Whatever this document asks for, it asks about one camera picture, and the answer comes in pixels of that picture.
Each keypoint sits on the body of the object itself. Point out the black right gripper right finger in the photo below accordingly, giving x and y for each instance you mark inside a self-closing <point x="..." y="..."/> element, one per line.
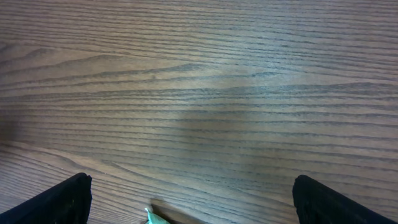
<point x="316" y="203"/>

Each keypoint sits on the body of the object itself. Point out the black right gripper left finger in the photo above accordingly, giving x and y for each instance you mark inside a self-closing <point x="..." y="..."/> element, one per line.
<point x="68" y="202"/>

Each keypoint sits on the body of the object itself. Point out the teal crinkled wrapper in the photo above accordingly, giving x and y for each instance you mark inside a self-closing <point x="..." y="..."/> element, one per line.
<point x="152" y="218"/>

